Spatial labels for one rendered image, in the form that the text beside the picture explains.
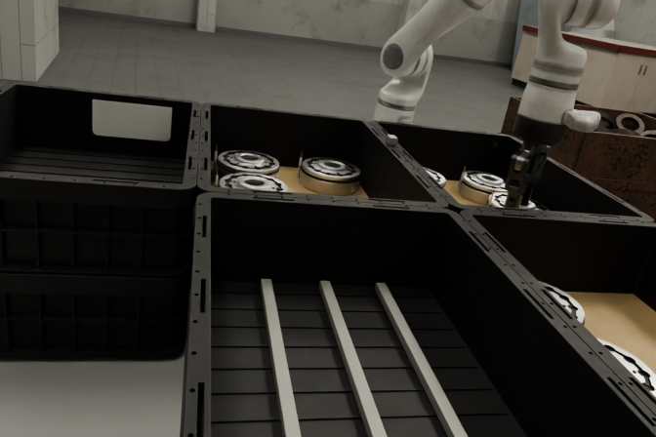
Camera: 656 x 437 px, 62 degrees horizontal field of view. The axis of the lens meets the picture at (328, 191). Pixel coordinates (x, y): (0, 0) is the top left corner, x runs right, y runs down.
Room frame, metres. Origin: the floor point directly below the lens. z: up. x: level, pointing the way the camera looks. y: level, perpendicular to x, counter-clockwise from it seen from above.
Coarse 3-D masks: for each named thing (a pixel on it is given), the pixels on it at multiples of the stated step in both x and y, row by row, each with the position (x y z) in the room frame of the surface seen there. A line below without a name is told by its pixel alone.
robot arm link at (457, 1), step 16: (432, 0) 1.20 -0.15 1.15; (448, 0) 1.17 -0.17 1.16; (464, 0) 1.15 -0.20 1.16; (480, 0) 1.15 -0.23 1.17; (416, 16) 1.22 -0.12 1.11; (432, 16) 1.19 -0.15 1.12; (448, 16) 1.17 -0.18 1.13; (464, 16) 1.17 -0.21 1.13; (400, 32) 1.24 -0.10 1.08; (416, 32) 1.21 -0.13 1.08; (432, 32) 1.19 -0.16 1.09; (384, 48) 1.26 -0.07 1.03; (400, 48) 1.23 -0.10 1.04; (416, 48) 1.21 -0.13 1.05; (384, 64) 1.25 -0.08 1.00; (400, 64) 1.22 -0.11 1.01; (416, 64) 1.23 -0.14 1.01
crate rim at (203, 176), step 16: (208, 112) 0.86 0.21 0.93; (256, 112) 0.93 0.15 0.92; (272, 112) 0.94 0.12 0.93; (288, 112) 0.95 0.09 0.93; (208, 128) 0.77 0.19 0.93; (368, 128) 0.94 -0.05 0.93; (208, 144) 0.70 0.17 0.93; (384, 144) 0.85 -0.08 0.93; (208, 160) 0.64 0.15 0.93; (400, 160) 0.77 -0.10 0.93; (208, 176) 0.58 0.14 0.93; (416, 176) 0.71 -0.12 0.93; (224, 192) 0.54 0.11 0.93; (240, 192) 0.55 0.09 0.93; (256, 192) 0.56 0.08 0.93; (272, 192) 0.57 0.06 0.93; (288, 192) 0.57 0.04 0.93; (432, 192) 0.66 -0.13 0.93
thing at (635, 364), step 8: (608, 344) 0.48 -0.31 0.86; (616, 352) 0.47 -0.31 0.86; (624, 352) 0.47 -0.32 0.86; (624, 360) 0.46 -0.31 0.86; (632, 360) 0.46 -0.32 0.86; (632, 368) 0.45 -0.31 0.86; (640, 368) 0.45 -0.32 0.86; (648, 368) 0.45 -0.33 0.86; (640, 376) 0.44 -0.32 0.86; (648, 376) 0.44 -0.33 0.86; (648, 384) 0.43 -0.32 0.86
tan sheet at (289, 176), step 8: (280, 168) 0.93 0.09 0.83; (288, 168) 0.94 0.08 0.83; (296, 168) 0.95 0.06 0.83; (280, 176) 0.89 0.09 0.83; (288, 176) 0.90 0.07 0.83; (296, 176) 0.91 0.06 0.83; (288, 184) 0.86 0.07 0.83; (296, 184) 0.86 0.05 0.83; (304, 192) 0.84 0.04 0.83; (312, 192) 0.84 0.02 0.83; (360, 192) 0.88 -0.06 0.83
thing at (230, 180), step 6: (234, 174) 0.78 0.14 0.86; (240, 174) 0.79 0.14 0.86; (246, 174) 0.79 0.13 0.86; (252, 174) 0.80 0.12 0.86; (258, 174) 0.80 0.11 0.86; (222, 180) 0.75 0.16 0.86; (228, 180) 0.76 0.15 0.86; (234, 180) 0.75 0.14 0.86; (270, 180) 0.78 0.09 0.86; (276, 180) 0.78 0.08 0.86; (222, 186) 0.72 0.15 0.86; (228, 186) 0.74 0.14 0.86; (234, 186) 0.73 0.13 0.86; (270, 186) 0.76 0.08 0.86; (276, 186) 0.76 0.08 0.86; (282, 186) 0.76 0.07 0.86
